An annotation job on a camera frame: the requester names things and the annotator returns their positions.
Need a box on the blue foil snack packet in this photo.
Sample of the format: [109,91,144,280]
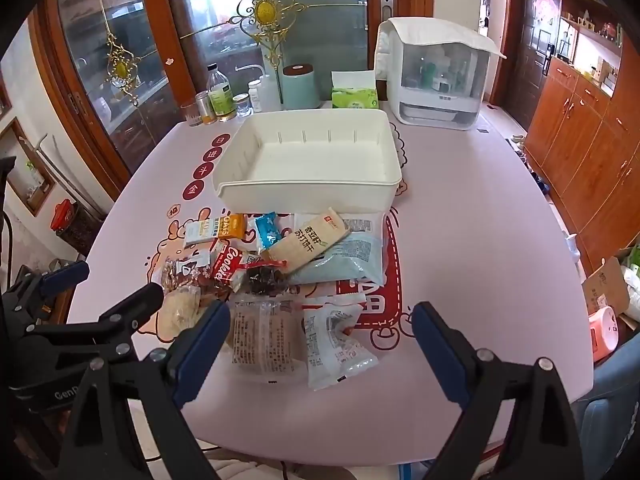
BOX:
[255,211,293,253]

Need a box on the white and clear snack packet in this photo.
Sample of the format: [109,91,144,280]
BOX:
[302,297,379,392]

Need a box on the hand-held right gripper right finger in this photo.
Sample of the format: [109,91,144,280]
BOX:
[410,301,586,480]

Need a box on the light blue snack bag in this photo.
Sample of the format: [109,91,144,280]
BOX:
[287,212,386,288]

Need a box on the white plastic bin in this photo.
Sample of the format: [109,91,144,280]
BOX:
[212,109,403,212]

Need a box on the red box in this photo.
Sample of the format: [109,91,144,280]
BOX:
[52,199,78,233]

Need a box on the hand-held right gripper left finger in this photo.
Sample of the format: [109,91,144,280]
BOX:
[59,300,232,480]

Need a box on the pale puffed rice packet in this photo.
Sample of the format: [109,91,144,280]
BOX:
[159,285,203,338]

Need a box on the red cookie packet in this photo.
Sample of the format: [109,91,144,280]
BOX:
[210,240,261,291]

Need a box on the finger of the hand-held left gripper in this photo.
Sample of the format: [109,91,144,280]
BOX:
[12,261,91,311]
[25,283,166,361]

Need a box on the white squeeze bottle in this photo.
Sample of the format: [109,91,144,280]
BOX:
[235,65,282,112]

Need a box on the clear printed cake packet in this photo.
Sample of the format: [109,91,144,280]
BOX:
[227,294,307,378]

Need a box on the beige cracker packet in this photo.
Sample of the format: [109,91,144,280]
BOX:
[260,206,353,278]

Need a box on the orange and white oat packet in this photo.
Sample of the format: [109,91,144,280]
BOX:
[184,214,248,247]

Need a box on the white desktop storage cabinet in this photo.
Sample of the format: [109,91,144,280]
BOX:
[375,16,507,131]

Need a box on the cardboard box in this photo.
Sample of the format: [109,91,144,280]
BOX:
[581,256,631,316]

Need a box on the teal canister with brown lid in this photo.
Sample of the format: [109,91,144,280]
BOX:
[282,63,321,110]

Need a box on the dark brown snack packet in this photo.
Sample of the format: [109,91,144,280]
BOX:
[235,260,291,296]

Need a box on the green tissue box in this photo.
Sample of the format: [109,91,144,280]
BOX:
[331,71,378,110]

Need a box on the wooden framed glass door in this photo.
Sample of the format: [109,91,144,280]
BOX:
[30,0,436,186]

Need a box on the small metal tin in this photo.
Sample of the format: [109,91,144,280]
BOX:
[195,91,217,125]

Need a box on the wooden wall cabinet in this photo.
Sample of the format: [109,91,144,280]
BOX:
[525,0,640,271]

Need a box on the wooden framed wall niche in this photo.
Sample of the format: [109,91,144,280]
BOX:
[0,117,57,217]

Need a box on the dark entry door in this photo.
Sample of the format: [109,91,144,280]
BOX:
[520,0,561,131]

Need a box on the black cable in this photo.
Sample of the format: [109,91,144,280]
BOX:
[0,210,15,273]

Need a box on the glass bottle with green label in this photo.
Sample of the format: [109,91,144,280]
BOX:
[206,63,237,122]

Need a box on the pink appliance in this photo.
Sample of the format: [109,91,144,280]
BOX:
[587,306,621,363]

